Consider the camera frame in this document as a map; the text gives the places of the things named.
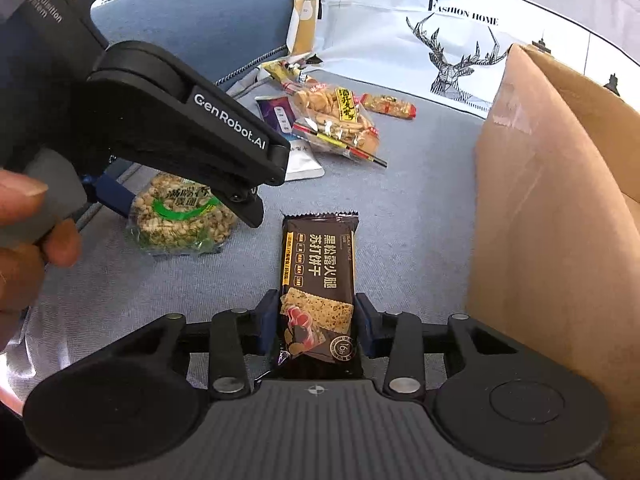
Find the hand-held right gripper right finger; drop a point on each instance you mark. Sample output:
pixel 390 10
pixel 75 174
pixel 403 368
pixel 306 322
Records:
pixel 364 327

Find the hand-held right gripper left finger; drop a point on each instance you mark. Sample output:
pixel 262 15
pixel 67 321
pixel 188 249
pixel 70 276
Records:
pixel 267 325

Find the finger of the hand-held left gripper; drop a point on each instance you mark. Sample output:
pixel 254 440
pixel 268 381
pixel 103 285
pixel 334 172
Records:
pixel 245 207
pixel 112 192

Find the round peanut cake packet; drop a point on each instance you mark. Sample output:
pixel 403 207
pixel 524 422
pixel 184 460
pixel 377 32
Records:
pixel 175 225

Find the dark brown cracker packet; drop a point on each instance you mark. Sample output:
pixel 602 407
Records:
pixel 320 260

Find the long yellow snack packet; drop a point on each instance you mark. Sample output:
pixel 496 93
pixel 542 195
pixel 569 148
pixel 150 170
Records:
pixel 282 71

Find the brown cardboard box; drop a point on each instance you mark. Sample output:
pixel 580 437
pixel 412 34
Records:
pixel 540 210

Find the person's left hand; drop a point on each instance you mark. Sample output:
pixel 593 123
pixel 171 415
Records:
pixel 20 280

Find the silver white snack packet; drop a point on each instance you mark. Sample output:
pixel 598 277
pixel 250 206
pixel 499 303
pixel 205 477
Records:
pixel 302 162

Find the purple snack packet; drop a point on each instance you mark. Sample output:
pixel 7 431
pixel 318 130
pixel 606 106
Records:
pixel 275 115

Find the clear biscuit packet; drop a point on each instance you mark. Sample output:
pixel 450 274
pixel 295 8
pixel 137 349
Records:
pixel 335 120

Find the small orange snack packet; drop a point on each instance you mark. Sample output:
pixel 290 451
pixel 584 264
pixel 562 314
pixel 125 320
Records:
pixel 390 106

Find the white deer print pillow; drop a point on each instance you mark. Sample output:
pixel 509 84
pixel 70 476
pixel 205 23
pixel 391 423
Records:
pixel 380 25

